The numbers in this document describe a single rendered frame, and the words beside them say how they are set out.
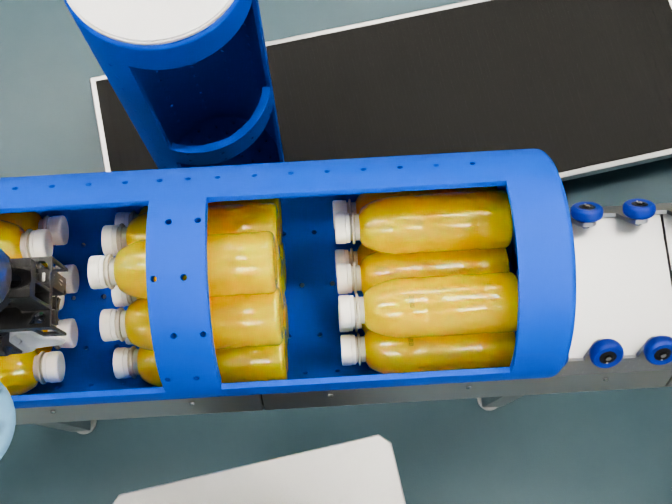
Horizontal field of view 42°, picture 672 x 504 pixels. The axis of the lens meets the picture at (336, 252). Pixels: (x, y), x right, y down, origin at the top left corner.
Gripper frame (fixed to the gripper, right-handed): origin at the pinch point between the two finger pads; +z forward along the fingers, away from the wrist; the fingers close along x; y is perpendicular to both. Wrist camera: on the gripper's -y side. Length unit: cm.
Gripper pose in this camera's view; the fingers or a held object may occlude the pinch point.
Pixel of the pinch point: (27, 320)
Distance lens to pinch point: 104.4
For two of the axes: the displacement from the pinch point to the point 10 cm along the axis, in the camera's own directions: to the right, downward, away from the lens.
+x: -0.5, -9.7, 2.5
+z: 0.1, 2.5, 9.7
